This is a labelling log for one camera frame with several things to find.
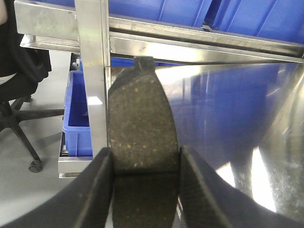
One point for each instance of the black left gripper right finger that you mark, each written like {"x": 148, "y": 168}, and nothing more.
{"x": 210, "y": 202}

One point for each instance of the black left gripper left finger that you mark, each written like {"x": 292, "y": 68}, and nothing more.
{"x": 84, "y": 203}

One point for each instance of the grey brake pad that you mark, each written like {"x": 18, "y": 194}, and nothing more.
{"x": 144, "y": 142}

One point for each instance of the blue bin on floor left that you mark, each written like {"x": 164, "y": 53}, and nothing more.
{"x": 76, "y": 121}

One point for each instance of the black office chair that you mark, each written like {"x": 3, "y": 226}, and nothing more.
{"x": 21, "y": 70}

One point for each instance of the left blue plastic bin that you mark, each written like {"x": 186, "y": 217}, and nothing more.
{"x": 181, "y": 12}

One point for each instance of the blue plastic bin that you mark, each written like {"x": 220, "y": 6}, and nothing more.
{"x": 181, "y": 12}
{"x": 275, "y": 19}

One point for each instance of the right blue plastic bin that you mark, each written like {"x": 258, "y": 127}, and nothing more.
{"x": 275, "y": 19}

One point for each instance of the stainless steel rack frame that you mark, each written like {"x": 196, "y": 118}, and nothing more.
{"x": 89, "y": 29}

